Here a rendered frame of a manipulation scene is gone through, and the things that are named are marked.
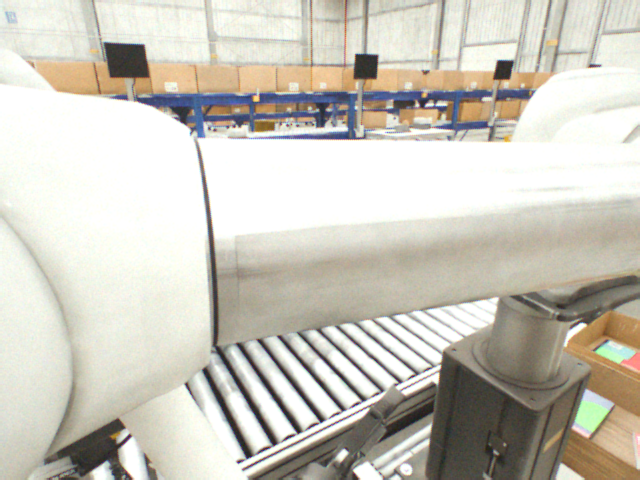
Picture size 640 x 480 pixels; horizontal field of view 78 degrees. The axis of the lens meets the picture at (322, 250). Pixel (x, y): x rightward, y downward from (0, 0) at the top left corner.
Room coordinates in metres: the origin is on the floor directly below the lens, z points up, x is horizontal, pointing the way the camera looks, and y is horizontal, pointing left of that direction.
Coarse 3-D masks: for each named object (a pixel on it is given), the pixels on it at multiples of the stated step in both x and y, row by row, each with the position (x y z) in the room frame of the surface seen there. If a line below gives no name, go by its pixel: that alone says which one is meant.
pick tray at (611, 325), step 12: (612, 312) 1.06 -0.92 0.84; (588, 324) 0.99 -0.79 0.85; (600, 324) 1.04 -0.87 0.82; (612, 324) 1.06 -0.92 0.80; (624, 324) 1.03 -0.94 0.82; (636, 324) 1.01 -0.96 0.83; (576, 336) 0.94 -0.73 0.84; (588, 336) 1.00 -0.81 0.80; (600, 336) 1.06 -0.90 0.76; (612, 336) 1.05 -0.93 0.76; (624, 336) 1.02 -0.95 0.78; (636, 336) 1.00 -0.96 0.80; (576, 348) 0.89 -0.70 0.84; (588, 348) 0.99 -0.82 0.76; (636, 348) 0.99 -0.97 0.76; (600, 360) 0.84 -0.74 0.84; (612, 360) 0.82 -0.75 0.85; (624, 372) 0.79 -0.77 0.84; (636, 372) 0.78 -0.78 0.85
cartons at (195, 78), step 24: (48, 72) 4.81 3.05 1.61; (72, 72) 4.94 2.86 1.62; (96, 72) 5.08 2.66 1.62; (168, 72) 5.48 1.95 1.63; (192, 72) 5.64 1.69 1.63; (216, 72) 5.81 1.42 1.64; (240, 72) 6.00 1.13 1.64; (264, 72) 6.18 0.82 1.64; (288, 72) 6.39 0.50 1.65; (312, 72) 6.61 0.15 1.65; (336, 72) 6.85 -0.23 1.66; (384, 72) 7.36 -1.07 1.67; (408, 72) 7.64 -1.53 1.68; (432, 72) 8.35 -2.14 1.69; (456, 72) 8.30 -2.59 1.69; (480, 72) 8.66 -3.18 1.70; (528, 72) 9.50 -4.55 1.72; (552, 72) 10.00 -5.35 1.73; (384, 120) 7.03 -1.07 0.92; (408, 120) 7.58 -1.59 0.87; (432, 120) 7.69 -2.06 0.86
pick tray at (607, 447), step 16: (576, 352) 0.86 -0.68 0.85; (592, 368) 0.82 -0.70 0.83; (608, 368) 0.80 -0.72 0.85; (592, 384) 0.81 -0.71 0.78; (608, 384) 0.79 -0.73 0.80; (624, 384) 0.76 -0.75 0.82; (624, 400) 0.75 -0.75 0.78; (608, 416) 0.72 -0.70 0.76; (624, 416) 0.72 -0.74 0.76; (576, 432) 0.60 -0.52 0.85; (608, 432) 0.68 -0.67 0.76; (624, 432) 0.68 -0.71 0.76; (576, 448) 0.59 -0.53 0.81; (592, 448) 0.57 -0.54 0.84; (608, 448) 0.63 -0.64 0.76; (624, 448) 0.63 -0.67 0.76; (576, 464) 0.58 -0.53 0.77; (592, 464) 0.56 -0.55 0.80; (608, 464) 0.54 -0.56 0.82; (624, 464) 0.53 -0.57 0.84
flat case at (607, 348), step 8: (600, 344) 1.00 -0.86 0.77; (608, 344) 1.00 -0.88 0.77; (616, 344) 1.00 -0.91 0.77; (600, 352) 0.96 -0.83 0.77; (608, 352) 0.96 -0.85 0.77; (616, 352) 0.96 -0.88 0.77; (624, 352) 0.96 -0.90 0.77; (632, 352) 0.96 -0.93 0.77; (616, 360) 0.92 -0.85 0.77; (624, 360) 0.92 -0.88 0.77; (632, 360) 0.92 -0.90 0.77; (632, 368) 0.89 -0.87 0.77
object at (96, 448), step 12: (120, 420) 0.42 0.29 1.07; (96, 432) 0.41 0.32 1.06; (108, 432) 0.41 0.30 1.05; (120, 432) 0.44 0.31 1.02; (72, 444) 0.39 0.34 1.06; (84, 444) 0.40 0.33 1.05; (96, 444) 0.41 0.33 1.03; (108, 444) 0.42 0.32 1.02; (84, 456) 0.41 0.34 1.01; (96, 456) 0.41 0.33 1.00; (108, 456) 0.42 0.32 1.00; (84, 468) 0.40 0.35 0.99
